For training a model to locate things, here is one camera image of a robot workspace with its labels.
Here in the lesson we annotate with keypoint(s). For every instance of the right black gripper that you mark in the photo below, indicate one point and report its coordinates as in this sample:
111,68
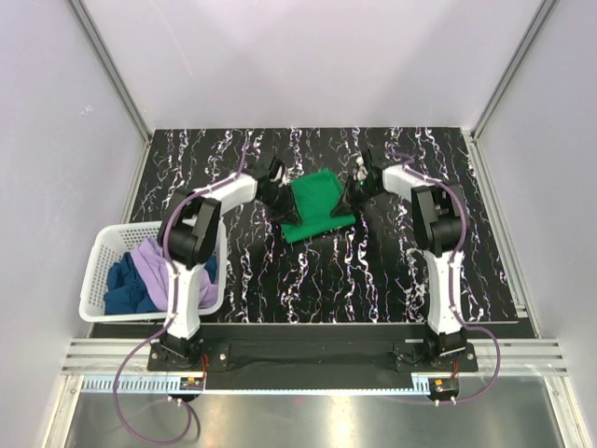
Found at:
347,204

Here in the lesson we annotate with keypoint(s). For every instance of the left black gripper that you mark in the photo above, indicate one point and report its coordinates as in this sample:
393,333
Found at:
288,213

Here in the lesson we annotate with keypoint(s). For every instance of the green t shirt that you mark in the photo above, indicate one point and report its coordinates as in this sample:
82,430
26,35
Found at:
316,196

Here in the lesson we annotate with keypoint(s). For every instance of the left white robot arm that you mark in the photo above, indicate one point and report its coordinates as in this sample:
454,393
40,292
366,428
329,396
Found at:
192,230

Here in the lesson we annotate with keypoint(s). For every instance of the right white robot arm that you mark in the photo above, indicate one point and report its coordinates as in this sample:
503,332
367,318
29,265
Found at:
440,227

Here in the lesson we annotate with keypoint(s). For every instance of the lilac t shirt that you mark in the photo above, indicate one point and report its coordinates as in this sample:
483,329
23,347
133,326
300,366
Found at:
151,266

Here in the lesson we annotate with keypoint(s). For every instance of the dark blue t shirt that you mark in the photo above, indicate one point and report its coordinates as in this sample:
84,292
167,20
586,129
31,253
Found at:
127,293

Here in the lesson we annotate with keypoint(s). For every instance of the white plastic laundry basket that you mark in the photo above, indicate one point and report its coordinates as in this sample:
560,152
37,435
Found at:
109,246

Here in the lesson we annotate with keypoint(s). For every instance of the left orange connector box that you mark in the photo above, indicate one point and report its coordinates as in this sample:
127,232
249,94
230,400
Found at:
192,383

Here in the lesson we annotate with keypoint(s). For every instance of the orange connector box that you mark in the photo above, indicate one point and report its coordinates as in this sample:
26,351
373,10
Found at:
192,383
446,386

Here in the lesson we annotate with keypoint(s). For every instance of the right orange connector box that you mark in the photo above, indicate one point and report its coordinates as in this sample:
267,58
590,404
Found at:
446,386

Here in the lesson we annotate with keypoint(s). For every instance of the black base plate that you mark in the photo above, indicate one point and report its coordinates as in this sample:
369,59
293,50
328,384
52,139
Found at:
391,371

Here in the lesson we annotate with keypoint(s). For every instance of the right aluminium frame post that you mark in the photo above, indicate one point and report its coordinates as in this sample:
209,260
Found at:
523,49

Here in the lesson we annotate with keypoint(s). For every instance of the aluminium frame post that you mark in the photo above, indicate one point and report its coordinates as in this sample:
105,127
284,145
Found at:
102,53
523,49

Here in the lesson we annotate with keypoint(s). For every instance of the white slotted cable duct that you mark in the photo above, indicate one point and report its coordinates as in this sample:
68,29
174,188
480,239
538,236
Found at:
152,384

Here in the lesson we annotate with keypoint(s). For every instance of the aluminium front rail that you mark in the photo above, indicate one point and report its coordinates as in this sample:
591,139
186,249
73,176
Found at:
541,357

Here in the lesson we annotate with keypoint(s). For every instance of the left aluminium frame post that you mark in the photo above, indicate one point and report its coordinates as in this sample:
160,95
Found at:
102,53

